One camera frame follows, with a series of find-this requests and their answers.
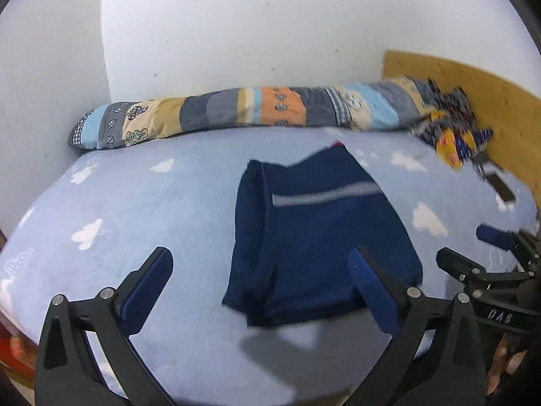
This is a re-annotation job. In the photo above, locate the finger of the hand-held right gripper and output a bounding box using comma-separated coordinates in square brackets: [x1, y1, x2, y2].
[476, 225, 541, 269]
[436, 247, 531, 288]

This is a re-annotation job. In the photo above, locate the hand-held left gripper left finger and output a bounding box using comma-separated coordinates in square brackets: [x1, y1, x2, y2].
[36, 246, 176, 406]

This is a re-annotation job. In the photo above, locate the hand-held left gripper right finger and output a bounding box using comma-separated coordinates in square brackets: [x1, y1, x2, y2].
[347, 245, 487, 406]

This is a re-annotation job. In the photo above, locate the navy blue work jacket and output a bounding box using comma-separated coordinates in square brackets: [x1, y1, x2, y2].
[222, 139, 424, 327]

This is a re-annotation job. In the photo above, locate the person's right hand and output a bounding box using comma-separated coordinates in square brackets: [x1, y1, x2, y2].
[486, 333, 529, 396]

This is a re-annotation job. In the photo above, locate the black smartphone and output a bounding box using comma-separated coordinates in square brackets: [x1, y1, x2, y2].
[485, 173, 517, 204]

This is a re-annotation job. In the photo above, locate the light blue cloud bed sheet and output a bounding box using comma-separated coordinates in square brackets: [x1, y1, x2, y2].
[0, 127, 541, 406]

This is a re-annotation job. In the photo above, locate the dark patterned cloth with yellow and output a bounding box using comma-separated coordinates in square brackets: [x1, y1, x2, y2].
[408, 77, 495, 172]

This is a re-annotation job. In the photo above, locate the wooden headboard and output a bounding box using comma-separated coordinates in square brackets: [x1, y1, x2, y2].
[382, 50, 541, 221]

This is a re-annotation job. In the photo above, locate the red object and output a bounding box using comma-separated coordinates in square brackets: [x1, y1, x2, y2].
[0, 328, 39, 379]

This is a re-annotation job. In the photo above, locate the rolled patchwork quilt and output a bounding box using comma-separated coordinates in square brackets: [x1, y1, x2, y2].
[69, 76, 440, 151]

